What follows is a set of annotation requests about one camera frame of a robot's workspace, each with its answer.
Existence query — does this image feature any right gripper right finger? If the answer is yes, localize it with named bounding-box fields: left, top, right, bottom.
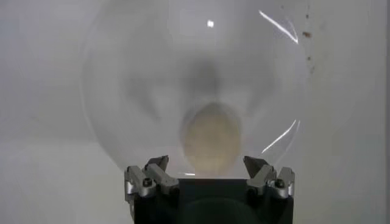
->
left=242, top=155, right=296, bottom=200

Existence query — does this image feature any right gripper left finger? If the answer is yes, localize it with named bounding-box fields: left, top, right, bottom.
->
left=124, top=155, right=180, bottom=204

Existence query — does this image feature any white steamed baozi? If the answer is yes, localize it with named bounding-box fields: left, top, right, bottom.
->
left=182, top=102, right=243, bottom=179

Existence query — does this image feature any white round plate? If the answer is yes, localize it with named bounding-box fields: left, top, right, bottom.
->
left=80, top=0, right=308, bottom=180

